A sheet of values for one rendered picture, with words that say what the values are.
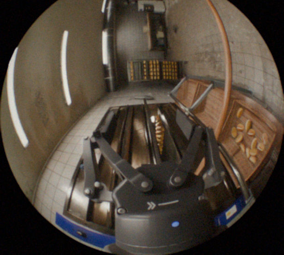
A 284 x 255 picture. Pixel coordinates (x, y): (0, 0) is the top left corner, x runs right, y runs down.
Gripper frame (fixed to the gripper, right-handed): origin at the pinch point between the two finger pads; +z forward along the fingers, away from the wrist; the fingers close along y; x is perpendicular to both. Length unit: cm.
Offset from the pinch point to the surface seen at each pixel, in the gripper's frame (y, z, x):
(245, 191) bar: 31.8, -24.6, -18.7
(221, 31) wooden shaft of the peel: 28.7, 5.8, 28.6
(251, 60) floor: 149, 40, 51
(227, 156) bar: 31.9, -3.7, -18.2
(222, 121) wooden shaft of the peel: 28.9, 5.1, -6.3
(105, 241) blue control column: -25, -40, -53
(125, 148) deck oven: -17, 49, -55
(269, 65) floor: 149, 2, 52
